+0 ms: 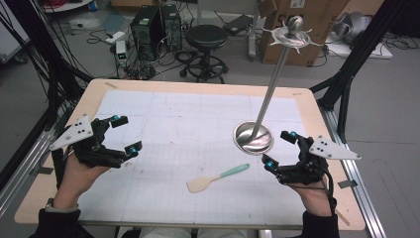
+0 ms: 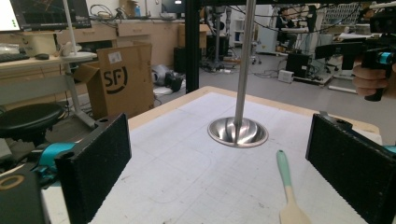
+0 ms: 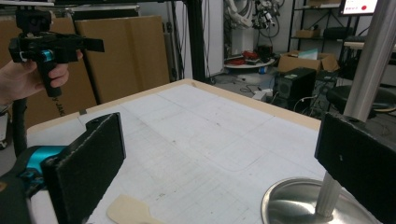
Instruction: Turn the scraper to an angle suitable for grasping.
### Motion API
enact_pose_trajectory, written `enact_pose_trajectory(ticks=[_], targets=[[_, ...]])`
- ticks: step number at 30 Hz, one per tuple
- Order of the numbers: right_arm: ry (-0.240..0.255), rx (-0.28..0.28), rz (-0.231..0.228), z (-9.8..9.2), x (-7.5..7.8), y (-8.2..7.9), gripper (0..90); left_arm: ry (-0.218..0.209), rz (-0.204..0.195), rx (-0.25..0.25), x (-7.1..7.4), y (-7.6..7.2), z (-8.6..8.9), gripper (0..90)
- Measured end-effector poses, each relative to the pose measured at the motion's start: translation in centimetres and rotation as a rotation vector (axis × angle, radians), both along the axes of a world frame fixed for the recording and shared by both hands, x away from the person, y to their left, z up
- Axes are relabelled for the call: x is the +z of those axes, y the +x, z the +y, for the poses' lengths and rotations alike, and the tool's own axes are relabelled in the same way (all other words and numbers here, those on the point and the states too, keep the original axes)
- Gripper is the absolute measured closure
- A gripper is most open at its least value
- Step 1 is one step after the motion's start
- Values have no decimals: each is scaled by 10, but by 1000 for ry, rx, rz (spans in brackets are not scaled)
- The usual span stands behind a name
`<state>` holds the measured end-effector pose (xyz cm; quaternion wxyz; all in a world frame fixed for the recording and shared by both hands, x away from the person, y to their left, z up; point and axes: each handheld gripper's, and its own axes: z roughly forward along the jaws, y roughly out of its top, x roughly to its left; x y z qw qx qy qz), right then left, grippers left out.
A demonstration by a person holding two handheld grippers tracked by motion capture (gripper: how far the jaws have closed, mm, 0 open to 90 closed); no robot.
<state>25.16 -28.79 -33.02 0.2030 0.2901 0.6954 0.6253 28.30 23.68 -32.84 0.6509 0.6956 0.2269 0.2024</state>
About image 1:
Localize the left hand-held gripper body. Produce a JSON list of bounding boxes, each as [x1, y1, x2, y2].
[[49, 114, 128, 170]]

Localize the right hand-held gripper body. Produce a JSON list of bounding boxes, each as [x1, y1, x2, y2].
[[275, 134, 363, 186]]

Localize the person's right hand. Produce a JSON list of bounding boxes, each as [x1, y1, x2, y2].
[[286, 179, 335, 218]]

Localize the person's left hand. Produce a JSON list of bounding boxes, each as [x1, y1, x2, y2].
[[52, 153, 112, 210]]

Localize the metal utensil hanging stand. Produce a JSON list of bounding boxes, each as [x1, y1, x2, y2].
[[232, 15, 324, 157]]

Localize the white grid mat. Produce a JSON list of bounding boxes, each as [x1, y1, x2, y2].
[[76, 89, 311, 230]]

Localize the small device with green display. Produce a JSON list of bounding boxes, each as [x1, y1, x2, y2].
[[114, 40, 129, 68]]

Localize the white power strip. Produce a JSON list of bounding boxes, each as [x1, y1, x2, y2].
[[104, 30, 127, 45]]

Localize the black computer tower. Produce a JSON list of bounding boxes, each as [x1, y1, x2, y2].
[[159, 3, 183, 53], [130, 5, 163, 62]]

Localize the person's legs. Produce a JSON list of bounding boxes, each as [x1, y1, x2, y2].
[[121, 226, 263, 238]]

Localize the white stand pole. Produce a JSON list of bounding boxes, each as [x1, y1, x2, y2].
[[247, 0, 263, 62]]

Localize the black round stool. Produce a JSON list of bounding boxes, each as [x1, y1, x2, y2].
[[179, 24, 230, 84]]

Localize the large cardboard box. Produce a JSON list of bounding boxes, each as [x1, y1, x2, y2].
[[258, 0, 352, 67]]

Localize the flat black device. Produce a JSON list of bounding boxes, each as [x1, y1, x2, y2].
[[223, 13, 254, 37]]

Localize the grey plastic casing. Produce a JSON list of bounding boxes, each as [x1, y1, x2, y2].
[[331, 11, 374, 45]]

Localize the black cable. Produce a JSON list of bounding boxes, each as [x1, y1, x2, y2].
[[51, 148, 67, 192], [317, 163, 339, 216]]

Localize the aluminium rail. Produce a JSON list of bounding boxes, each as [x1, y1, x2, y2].
[[0, 107, 73, 217], [317, 106, 388, 238]]

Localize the black metal frame stand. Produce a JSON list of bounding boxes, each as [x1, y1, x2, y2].
[[0, 0, 95, 133], [309, 0, 412, 145]]

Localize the wooden spatula with green handle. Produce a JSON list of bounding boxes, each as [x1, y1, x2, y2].
[[185, 163, 252, 194]]

